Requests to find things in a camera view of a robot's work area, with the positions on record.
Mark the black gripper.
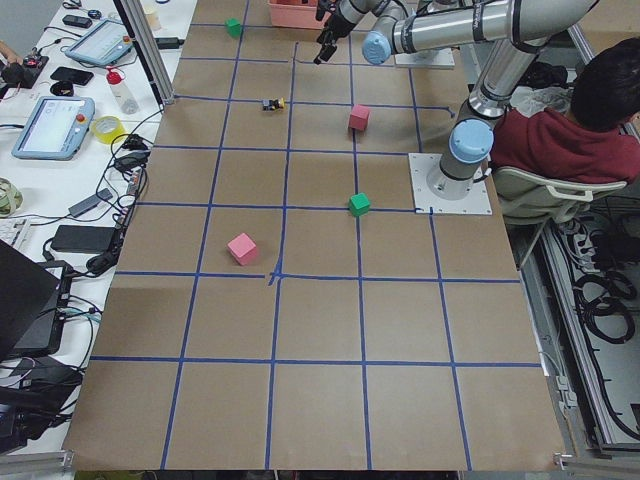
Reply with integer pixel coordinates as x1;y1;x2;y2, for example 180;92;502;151
313;0;356;64

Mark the yellow push button switch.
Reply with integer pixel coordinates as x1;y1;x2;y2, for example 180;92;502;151
262;97;286;111

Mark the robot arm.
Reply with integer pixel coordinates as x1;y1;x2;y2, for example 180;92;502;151
313;1;458;65
328;1;595;200

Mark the pink plastic bin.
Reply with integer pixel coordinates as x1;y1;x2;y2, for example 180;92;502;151
268;0;323;30

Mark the pink cube centre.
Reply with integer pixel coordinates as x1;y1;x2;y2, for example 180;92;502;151
348;104;371;132

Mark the pink cube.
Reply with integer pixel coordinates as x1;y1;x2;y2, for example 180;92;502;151
348;104;371;132
227;232;259;266

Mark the green cube far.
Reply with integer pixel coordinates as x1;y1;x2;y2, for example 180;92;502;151
224;17;243;38

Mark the green cube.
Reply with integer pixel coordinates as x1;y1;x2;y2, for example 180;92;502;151
348;192;371;217
224;17;243;38

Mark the green cube near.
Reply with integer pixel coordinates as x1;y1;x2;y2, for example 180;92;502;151
348;192;371;217

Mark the black power brick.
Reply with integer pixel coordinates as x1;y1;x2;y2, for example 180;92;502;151
155;37;184;50

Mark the red cap squeeze bottle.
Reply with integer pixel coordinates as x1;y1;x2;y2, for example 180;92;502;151
106;67;139;115

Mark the pink cube far left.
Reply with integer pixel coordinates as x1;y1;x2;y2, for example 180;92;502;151
227;232;259;266

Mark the teach pendant far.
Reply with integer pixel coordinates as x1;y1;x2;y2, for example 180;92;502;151
64;19;133;67

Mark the teach pendant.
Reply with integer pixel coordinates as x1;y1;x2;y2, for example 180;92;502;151
12;96;95;161
64;19;133;67

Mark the yellow tape roll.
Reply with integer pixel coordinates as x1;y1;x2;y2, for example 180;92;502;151
90;116;127;145

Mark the person in red hoodie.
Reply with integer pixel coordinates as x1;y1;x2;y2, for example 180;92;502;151
489;37;640;186

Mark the office chair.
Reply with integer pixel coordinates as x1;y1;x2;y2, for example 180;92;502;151
492;167;627;225

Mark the black smartphone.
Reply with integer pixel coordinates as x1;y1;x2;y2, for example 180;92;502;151
50;66;94;86

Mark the teach pendant near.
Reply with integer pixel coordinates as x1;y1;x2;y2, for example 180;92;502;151
12;96;95;161

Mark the black power adapter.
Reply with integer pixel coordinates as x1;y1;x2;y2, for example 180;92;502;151
51;225;115;253

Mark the black laptop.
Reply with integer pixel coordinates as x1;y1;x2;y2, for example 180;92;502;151
1;242;72;361

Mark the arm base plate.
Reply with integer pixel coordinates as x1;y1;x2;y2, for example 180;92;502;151
394;48;455;70
408;153;493;216

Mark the aluminium frame post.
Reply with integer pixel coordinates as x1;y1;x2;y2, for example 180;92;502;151
113;0;175;106

